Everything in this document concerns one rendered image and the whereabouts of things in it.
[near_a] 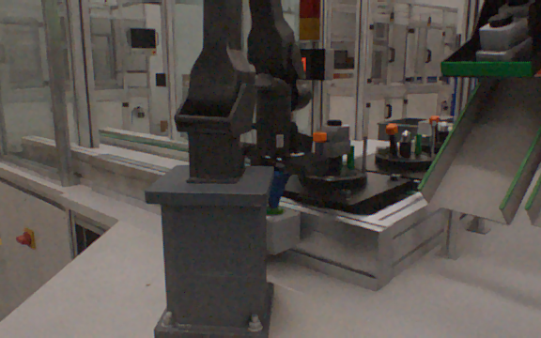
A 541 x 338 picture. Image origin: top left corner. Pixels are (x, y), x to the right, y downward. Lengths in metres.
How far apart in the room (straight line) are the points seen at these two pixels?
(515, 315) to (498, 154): 0.24
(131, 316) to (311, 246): 0.31
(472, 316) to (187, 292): 0.40
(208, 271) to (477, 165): 0.45
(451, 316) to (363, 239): 0.16
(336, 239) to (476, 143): 0.28
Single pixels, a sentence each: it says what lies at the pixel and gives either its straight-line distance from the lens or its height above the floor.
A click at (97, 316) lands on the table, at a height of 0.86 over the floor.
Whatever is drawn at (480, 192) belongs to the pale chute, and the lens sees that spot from 0.75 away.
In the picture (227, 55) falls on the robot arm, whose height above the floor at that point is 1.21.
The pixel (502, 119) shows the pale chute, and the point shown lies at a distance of 0.84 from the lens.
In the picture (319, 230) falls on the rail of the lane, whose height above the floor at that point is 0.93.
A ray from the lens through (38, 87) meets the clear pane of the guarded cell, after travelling 1.54.
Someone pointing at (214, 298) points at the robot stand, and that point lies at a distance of 0.60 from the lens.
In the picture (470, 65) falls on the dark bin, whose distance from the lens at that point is 0.73.
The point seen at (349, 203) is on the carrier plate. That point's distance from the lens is 0.81.
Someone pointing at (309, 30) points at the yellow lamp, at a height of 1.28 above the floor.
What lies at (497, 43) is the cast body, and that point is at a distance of 0.72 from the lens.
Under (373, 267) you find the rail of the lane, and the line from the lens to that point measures 0.74.
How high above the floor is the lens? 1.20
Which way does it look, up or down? 13 degrees down
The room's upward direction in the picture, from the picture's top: straight up
